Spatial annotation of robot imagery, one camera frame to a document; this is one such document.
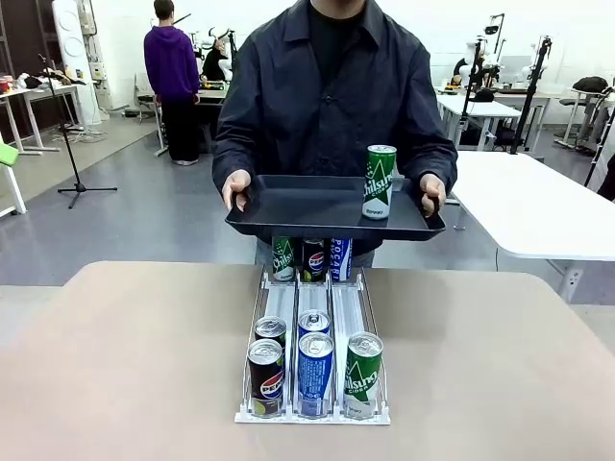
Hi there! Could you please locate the white side table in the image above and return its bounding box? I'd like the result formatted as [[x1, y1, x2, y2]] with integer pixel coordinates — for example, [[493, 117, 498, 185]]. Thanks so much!
[[0, 162, 28, 217]]

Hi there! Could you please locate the black microphone stand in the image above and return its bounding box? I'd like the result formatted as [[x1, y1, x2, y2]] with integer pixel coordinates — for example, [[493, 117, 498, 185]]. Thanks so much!
[[37, 52, 119, 210]]

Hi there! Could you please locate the green Chilsung cider can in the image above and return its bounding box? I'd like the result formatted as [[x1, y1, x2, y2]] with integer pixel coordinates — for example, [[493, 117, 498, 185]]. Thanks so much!
[[271, 234, 296, 282], [361, 144, 398, 221], [343, 330, 384, 420]]

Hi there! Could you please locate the person's right hand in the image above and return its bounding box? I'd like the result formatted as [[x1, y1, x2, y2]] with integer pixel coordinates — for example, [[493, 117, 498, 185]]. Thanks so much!
[[222, 170, 253, 212]]

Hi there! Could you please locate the large white table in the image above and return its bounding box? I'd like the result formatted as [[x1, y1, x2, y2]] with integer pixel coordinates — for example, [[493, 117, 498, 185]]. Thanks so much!
[[450, 150, 615, 304]]

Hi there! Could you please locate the white lab desk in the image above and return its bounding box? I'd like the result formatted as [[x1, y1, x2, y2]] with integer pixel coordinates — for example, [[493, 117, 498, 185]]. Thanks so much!
[[434, 93, 523, 153]]

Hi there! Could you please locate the person's right forearm navy sleeve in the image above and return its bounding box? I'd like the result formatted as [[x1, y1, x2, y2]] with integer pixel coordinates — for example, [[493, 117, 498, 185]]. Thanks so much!
[[212, 138, 254, 186]]

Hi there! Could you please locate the blue Pocari Sweat can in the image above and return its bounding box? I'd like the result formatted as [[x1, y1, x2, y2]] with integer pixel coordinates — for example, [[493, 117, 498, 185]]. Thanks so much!
[[297, 309, 332, 340], [329, 237, 355, 283], [297, 330, 335, 419]]

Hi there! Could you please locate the white can dispenser rack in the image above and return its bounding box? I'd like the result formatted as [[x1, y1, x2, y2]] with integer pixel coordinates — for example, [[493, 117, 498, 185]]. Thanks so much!
[[234, 266, 393, 427]]

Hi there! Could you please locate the seated person in black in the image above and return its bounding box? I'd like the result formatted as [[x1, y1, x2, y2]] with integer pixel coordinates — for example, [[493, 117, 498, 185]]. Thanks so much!
[[201, 37, 232, 83]]

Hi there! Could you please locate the white tower air conditioner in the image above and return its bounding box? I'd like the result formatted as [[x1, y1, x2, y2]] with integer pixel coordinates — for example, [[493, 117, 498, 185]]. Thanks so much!
[[51, 0, 92, 129]]

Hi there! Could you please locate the black Pepsi can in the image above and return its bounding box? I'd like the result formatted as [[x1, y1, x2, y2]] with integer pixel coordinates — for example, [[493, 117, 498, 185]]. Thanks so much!
[[246, 337, 286, 419], [254, 315, 288, 350], [301, 236, 328, 283]]

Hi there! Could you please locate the person's left forearm navy sleeve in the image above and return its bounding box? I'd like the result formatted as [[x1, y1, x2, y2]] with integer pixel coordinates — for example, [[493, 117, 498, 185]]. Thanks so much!
[[415, 138, 458, 193]]

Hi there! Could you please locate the dark wooden desk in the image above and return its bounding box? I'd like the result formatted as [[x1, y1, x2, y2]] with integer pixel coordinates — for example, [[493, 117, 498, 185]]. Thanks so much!
[[194, 81, 228, 155]]

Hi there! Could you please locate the person's left hand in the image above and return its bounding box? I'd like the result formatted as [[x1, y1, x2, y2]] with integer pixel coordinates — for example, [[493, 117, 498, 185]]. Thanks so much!
[[419, 172, 447, 218]]

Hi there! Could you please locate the black serving tray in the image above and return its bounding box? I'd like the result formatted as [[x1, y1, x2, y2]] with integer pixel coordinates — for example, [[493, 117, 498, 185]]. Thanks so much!
[[224, 174, 448, 243]]

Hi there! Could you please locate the cluttered white desk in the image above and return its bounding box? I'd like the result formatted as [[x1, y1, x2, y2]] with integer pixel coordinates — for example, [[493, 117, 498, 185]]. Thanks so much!
[[0, 84, 83, 158]]

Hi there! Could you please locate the black bag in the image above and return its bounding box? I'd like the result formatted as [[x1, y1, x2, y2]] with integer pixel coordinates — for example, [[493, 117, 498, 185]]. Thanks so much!
[[573, 75, 610, 93]]

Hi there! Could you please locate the person in purple hoodie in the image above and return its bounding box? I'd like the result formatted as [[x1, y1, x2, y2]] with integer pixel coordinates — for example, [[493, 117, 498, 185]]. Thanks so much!
[[143, 0, 202, 167]]

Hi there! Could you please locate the black tripod stand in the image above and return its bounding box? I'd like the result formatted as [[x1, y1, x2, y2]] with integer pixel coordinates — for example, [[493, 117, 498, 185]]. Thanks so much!
[[459, 37, 486, 148], [509, 36, 554, 156]]

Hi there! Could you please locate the person in navy jacket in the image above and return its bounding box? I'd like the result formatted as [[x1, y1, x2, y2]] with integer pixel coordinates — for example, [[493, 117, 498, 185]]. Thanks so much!
[[212, 0, 458, 269]]

